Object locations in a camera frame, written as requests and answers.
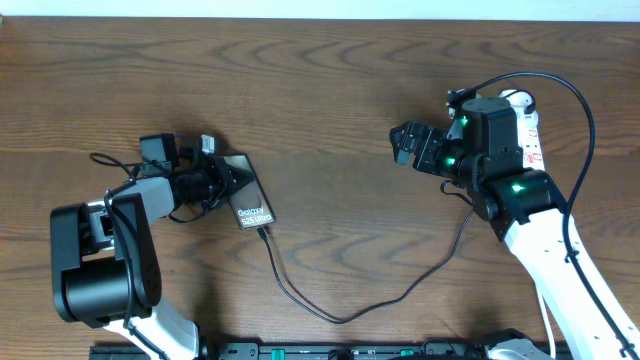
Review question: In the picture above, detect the black charging cable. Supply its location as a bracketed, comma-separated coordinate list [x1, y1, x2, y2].
[256, 88, 537, 325]

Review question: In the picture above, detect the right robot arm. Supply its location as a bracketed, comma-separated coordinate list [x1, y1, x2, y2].
[390, 92, 639, 359]

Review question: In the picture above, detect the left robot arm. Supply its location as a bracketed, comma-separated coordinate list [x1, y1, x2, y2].
[50, 133, 256, 359]

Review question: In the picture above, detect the white USB charger adapter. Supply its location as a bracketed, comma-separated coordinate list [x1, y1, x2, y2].
[500, 89, 539, 129]

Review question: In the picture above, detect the white power strip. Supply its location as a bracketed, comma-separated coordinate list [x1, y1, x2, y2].
[517, 111, 545, 171]

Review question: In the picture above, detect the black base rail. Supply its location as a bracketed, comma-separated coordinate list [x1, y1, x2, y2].
[89, 341, 576, 360]

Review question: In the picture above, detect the white power strip cord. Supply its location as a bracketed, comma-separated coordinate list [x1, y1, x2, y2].
[534, 284, 557, 360]

